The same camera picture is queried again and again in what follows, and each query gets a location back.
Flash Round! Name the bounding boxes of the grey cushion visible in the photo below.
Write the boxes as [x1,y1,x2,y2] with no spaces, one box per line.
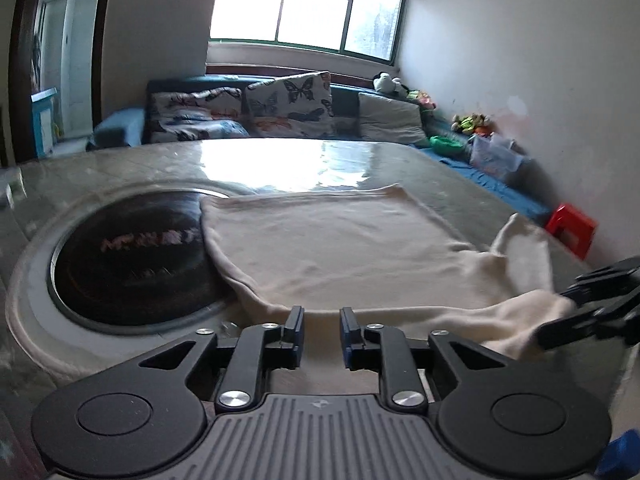
[357,92,430,148]

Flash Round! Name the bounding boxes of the window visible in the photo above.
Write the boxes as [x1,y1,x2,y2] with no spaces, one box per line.
[209,0,413,61]

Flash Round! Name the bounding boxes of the blue sofa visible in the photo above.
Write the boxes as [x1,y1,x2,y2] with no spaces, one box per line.
[86,75,551,226]

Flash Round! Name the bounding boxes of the red plastic stool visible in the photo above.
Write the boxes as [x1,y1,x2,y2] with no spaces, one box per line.
[545,203,598,256]

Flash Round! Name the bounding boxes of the blue plastic object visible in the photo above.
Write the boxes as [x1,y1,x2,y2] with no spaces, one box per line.
[595,430,640,478]

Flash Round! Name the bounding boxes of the green and yellow plush toys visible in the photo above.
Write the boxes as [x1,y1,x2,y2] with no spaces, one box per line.
[451,113,493,136]

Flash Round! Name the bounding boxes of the large butterfly print cushion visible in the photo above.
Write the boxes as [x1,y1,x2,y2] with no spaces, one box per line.
[243,71,335,138]

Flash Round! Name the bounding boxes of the blue cabinet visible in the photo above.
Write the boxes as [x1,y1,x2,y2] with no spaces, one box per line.
[31,87,58,158]

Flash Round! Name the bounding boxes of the folded butterfly print blanket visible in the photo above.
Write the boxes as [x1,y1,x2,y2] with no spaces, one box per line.
[150,117,251,144]

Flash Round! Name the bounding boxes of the cream long-sleeved top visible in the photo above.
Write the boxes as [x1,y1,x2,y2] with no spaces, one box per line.
[199,183,576,361]

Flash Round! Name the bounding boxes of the flat butterfly print cushion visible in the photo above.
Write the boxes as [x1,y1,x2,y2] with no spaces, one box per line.
[147,87,246,121]

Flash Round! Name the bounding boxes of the dark wooden door frame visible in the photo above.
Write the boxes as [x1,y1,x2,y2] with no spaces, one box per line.
[10,0,108,166]

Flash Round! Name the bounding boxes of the colourful plush toy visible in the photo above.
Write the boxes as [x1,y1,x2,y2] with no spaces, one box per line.
[405,90,437,111]

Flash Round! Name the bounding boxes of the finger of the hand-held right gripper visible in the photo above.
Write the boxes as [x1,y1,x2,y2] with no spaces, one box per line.
[536,297,640,352]
[560,256,640,307]

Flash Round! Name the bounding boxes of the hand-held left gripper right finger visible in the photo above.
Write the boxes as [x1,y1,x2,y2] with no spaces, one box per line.
[339,306,506,413]

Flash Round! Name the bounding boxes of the green bowl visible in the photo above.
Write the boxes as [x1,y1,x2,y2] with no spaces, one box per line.
[429,135,465,157]

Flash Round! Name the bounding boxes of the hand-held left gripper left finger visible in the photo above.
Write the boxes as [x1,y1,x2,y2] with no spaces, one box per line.
[137,305,306,413]

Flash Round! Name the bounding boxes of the clear plastic storage box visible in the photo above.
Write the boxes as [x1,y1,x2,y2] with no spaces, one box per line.
[469,132,523,181]

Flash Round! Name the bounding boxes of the panda plush toy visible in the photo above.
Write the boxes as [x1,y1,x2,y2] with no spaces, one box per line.
[372,72,406,95]

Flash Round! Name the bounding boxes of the round black induction cooktop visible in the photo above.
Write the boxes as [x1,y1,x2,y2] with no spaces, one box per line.
[10,187,241,333]

